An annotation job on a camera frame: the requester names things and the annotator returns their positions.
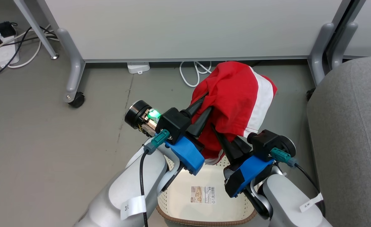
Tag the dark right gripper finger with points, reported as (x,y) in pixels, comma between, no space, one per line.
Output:
(226,146)
(242,146)

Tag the white plastic laundry basket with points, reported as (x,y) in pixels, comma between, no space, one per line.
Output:
(179,201)

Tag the black plug adapter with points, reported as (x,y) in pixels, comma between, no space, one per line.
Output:
(6,29)

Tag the white power strip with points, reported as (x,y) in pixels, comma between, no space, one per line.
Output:
(4,55)

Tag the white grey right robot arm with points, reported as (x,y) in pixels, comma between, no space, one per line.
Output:
(283,201)

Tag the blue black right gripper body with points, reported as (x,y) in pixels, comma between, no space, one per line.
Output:
(247,175)

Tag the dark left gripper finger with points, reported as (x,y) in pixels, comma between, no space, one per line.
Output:
(193,105)
(201,123)

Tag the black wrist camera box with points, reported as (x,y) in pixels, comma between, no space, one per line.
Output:
(173,123)
(264,142)

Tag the wide white partition panel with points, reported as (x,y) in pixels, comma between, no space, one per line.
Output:
(188,28)

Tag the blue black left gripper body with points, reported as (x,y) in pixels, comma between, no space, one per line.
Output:
(187,154)

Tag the white paper tag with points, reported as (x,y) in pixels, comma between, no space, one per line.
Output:
(311,202)
(133,207)

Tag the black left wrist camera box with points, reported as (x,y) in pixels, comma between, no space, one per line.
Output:
(173,123)

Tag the grey fabric sofa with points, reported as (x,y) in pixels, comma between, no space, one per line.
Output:
(352,142)

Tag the barcode sticker label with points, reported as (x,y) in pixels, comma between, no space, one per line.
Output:
(202,194)

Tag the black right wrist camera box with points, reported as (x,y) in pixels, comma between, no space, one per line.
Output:
(264,142)

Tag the red white jersey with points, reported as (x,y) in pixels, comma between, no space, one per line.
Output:
(236,91)

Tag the small white power adapter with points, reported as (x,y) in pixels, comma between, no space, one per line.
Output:
(138,67)

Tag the black caster wheel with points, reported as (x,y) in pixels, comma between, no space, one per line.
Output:
(77,100)
(311,94)

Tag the grey metal table leg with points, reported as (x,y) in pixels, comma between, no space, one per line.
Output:
(37,28)

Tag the narrow white partition panel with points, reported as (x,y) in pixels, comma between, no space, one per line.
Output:
(369,28)

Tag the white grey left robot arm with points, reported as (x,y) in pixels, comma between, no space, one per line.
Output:
(119,195)

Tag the grey partition foot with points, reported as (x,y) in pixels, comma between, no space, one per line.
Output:
(341,47)
(321,53)
(73,66)

